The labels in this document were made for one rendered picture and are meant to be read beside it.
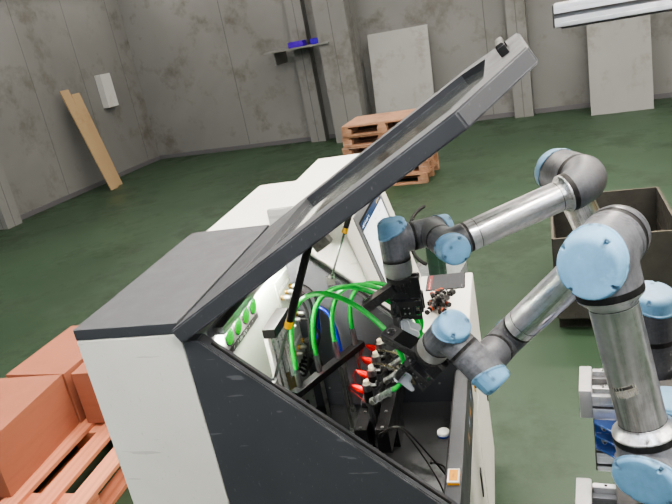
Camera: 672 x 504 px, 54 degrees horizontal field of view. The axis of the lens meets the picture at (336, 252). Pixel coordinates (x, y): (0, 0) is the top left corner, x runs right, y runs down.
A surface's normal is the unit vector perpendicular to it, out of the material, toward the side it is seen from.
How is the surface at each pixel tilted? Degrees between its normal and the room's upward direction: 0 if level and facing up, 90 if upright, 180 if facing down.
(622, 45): 75
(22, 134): 90
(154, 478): 90
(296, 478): 90
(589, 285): 80
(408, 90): 82
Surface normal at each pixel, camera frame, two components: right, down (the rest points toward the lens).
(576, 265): -0.65, 0.24
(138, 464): -0.22, 0.36
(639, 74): -0.37, 0.11
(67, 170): 0.92, -0.04
